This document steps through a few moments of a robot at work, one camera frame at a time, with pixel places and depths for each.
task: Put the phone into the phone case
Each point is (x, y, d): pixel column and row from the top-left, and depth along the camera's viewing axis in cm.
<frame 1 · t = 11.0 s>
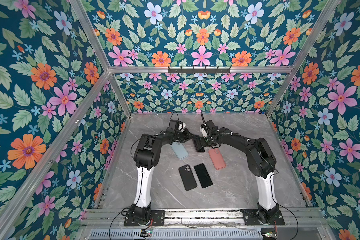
left hand: (196, 131, 100), fingers closed
right hand: (201, 142, 98), fingers open
light blue phone case: (179, 150, 101), on the table
pink phone case: (217, 158, 98), on the table
black phone case: (187, 177, 91), on the table
black smartphone face up: (203, 175, 93), on the table

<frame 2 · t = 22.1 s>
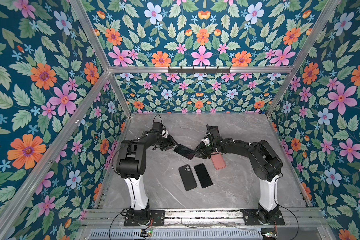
left hand: (177, 140, 96), fingers open
right hand: (192, 152, 92), fingers open
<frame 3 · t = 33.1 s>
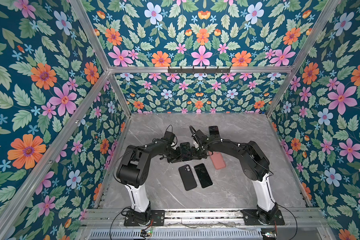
left hand: (187, 155, 92), fingers closed
right hand: (190, 157, 94), fingers closed
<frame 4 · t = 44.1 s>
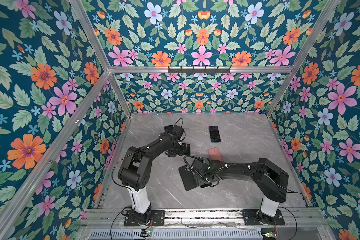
left hand: (187, 150, 91), fingers open
right hand: (201, 180, 87), fingers open
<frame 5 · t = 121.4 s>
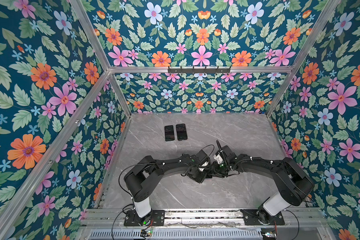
left hand: (204, 179, 84), fingers closed
right hand: (208, 173, 87), fingers open
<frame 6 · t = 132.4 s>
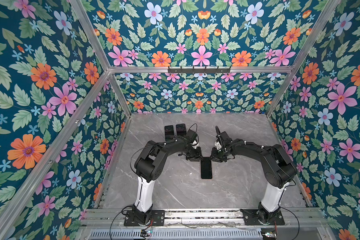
left hand: (205, 156, 91), fingers open
right hand: (209, 157, 94), fingers open
